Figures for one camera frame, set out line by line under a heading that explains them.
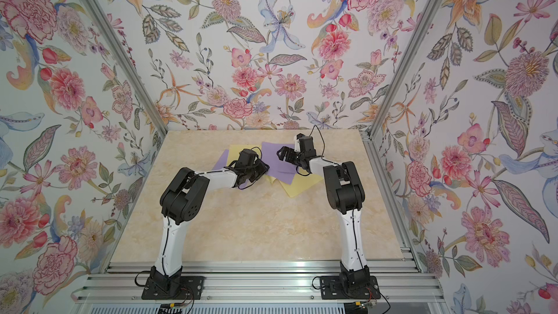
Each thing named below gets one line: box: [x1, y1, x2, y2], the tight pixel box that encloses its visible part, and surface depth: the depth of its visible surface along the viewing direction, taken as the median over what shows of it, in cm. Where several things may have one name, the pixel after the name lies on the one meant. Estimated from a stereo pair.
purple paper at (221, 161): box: [212, 149, 229, 171], surface depth 112 cm
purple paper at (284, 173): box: [267, 164, 298, 186], surface depth 104 cm
